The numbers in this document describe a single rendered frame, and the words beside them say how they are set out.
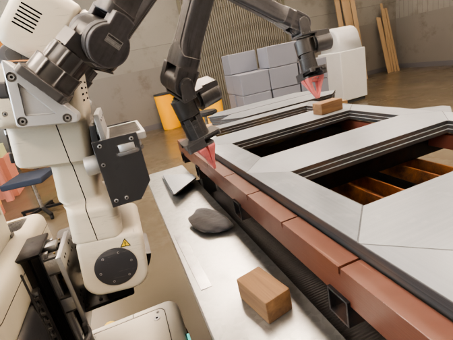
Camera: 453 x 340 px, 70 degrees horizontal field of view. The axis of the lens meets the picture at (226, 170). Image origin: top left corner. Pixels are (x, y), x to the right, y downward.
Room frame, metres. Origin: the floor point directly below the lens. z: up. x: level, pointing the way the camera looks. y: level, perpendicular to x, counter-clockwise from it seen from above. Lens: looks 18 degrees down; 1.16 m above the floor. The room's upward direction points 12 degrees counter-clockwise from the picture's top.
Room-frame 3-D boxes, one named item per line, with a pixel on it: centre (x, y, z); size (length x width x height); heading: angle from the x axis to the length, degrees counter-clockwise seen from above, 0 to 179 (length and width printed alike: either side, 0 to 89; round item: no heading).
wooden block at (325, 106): (1.43, -0.50, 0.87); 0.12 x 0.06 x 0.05; 111
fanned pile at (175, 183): (1.36, 0.21, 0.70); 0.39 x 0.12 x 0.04; 16
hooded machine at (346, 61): (6.08, -2.46, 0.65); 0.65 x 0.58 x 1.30; 15
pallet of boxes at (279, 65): (4.68, -0.92, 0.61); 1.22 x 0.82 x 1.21; 100
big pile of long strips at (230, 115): (2.01, -0.36, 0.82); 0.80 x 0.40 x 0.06; 106
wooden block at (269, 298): (0.54, -0.02, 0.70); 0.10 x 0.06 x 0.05; 28
